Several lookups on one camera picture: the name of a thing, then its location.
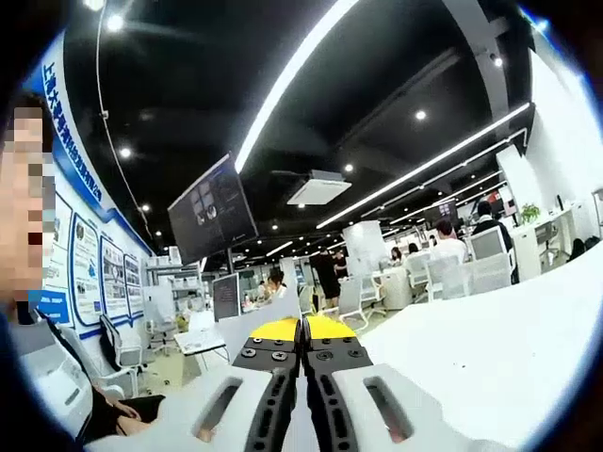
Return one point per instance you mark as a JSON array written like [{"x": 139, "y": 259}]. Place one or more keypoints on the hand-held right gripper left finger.
[{"x": 179, "y": 424}]

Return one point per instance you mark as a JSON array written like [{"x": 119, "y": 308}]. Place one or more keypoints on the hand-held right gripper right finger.
[{"x": 438, "y": 431}]

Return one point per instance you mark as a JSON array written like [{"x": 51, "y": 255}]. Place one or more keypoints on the white printing paper sheet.
[{"x": 264, "y": 325}]

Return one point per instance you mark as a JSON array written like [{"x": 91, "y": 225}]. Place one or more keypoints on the person's left hand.
[{"x": 129, "y": 421}]

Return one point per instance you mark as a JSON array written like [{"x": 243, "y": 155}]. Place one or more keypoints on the small white side table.
[{"x": 200, "y": 341}]

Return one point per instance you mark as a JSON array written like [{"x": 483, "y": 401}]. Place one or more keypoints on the desk computer monitor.
[{"x": 227, "y": 296}]

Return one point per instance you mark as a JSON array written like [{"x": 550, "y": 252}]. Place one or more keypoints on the white chest-worn device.
[{"x": 47, "y": 376}]

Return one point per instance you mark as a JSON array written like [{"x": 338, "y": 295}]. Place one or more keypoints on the white storage shelf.
[{"x": 174, "y": 282}]

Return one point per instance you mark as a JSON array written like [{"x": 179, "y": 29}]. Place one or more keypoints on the white office chair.
[
  {"x": 355, "y": 299},
  {"x": 490, "y": 247},
  {"x": 445, "y": 278}
]

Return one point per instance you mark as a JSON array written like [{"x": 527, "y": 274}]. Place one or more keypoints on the white square pillar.
[{"x": 365, "y": 249}]

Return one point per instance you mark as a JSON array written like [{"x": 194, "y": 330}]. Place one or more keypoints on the white filing cabinet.
[{"x": 525, "y": 254}]

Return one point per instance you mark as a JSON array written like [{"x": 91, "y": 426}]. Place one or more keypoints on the black hanging monitor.
[{"x": 212, "y": 212}]

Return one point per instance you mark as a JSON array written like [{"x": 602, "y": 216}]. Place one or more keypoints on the small dark hanging screen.
[{"x": 440, "y": 213}]

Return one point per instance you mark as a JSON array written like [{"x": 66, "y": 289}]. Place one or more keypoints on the green potted plant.
[{"x": 530, "y": 214}]

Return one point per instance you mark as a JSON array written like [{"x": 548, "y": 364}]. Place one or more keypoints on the long ceiling light strip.
[
  {"x": 292, "y": 75},
  {"x": 424, "y": 167}
]

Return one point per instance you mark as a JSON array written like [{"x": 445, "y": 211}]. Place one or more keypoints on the ceiling air conditioner unit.
[{"x": 319, "y": 189}]

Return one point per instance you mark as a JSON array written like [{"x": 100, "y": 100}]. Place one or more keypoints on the ceiling spotlights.
[{"x": 420, "y": 115}]

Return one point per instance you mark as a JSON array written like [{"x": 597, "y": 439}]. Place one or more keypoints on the blue white wall poster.
[{"x": 94, "y": 263}]

